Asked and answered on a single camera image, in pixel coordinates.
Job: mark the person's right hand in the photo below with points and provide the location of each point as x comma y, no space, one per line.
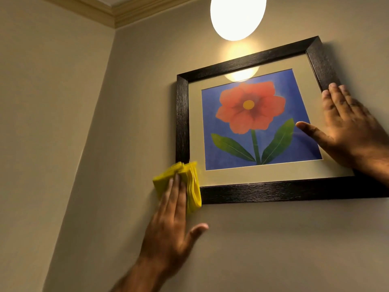
349,133

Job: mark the person's left hand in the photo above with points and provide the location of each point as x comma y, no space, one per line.
165,237

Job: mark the person's left middle finger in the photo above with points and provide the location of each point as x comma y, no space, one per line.
172,196

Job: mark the person's left thumb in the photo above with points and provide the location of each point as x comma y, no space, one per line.
197,231

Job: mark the person's right middle finger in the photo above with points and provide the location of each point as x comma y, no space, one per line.
339,98

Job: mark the person's right thumb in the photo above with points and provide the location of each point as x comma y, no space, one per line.
313,133

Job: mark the yellow cleaning cloth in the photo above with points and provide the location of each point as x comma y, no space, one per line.
193,185

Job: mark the black framed flower picture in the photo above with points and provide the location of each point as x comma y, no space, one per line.
243,191

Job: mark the person's left forearm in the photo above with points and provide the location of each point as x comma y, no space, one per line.
139,276

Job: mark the person's right forearm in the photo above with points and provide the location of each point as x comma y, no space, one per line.
378,161

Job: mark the cream crown moulding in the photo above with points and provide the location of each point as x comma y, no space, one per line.
121,13

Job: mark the round white wall lamp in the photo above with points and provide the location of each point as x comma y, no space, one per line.
237,16

